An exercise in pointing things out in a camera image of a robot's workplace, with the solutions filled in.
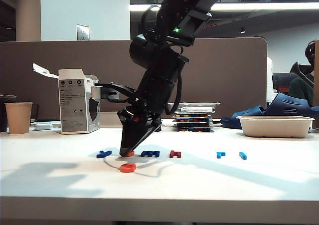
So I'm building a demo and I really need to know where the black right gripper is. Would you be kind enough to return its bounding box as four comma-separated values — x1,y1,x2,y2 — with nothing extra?
117,107,163,158

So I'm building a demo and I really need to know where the orange letter c magnet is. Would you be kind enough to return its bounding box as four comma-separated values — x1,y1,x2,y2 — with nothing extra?
120,163,137,173

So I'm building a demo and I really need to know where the blue letter m magnet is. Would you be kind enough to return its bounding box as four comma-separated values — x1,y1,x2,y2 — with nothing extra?
141,150,160,158

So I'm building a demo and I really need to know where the blue letter y magnet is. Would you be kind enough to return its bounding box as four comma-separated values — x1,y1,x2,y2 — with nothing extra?
96,150,112,159

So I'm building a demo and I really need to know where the teal letter magnet board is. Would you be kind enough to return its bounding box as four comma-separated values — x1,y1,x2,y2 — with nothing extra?
173,118,213,124
173,113,212,119
171,127,215,133
173,123,214,128

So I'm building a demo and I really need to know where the white whiteboard marker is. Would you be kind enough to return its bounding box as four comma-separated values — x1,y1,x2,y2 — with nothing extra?
181,107,215,114

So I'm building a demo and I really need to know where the clear plastic tray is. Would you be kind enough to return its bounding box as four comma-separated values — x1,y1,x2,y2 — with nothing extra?
167,102,221,115

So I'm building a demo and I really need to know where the white grey mask box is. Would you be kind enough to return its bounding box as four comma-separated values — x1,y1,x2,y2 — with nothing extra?
32,63,101,135

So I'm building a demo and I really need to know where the small white plastic case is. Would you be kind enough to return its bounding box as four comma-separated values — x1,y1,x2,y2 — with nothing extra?
34,123,53,131

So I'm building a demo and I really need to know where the navy blue foam slipper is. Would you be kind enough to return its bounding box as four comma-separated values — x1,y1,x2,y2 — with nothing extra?
219,106,266,130
263,93,319,117

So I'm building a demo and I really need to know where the brown fabric desk divider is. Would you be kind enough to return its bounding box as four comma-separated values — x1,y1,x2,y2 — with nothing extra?
0,37,268,122

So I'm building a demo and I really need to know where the brown paper cup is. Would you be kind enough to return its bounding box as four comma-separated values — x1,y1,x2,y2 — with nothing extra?
4,102,33,135

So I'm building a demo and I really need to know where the beige pulp oval tray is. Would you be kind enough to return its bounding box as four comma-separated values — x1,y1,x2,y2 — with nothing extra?
235,115,315,139

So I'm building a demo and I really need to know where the person in white shirt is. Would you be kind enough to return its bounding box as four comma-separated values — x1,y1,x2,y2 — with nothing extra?
266,56,274,103

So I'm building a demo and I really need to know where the dark round container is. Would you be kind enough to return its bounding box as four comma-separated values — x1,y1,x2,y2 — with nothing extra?
0,94,17,133

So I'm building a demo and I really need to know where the computer monitor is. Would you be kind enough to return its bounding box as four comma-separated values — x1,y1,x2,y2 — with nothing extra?
272,73,294,93

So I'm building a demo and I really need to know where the person in green shirt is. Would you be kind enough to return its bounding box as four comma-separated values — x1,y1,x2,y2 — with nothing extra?
288,40,316,106

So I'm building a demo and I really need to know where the white ceiling light strip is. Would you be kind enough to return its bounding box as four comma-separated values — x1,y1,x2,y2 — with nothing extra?
129,2,319,12

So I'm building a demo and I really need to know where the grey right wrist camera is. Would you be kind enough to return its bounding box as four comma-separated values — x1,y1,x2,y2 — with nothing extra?
91,85,109,100

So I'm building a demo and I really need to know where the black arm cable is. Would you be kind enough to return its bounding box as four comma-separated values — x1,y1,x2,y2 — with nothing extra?
140,4,184,116

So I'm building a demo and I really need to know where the metal wall switch plate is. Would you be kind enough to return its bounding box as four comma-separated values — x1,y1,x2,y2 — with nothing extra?
76,24,91,41

